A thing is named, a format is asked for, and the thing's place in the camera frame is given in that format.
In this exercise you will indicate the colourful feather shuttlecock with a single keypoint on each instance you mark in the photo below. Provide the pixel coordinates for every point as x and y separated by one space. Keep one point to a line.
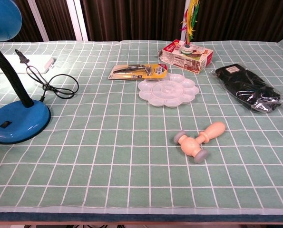
187 50

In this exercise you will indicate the green grid tablecloth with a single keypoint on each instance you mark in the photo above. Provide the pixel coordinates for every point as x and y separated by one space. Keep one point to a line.
108 154

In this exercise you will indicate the thin white frame post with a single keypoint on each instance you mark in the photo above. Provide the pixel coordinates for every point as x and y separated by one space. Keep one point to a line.
37 21

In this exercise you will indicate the wide white frame post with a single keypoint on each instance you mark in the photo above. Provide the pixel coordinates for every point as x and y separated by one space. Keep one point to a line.
78 21

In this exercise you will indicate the yellow razor blister pack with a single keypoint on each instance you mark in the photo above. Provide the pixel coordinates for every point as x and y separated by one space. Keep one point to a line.
141 75

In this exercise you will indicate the blue desk lamp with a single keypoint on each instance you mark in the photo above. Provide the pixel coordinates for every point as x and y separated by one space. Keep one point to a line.
20 123

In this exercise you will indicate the wooden toy hammer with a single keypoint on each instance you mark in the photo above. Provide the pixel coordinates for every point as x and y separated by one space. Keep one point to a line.
191 145

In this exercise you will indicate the red white food carton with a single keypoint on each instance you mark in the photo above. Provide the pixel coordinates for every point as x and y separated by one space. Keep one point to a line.
179 61

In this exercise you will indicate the white flower paint palette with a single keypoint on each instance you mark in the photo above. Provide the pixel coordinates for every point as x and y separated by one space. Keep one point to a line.
167 95

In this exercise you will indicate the white power strip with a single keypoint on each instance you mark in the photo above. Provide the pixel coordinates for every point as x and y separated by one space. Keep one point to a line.
36 63

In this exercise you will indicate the black gloves in plastic bag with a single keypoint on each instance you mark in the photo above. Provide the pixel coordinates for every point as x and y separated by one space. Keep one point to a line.
246 83

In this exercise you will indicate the dark brown curtain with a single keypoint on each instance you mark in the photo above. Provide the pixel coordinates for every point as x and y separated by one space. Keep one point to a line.
131 19

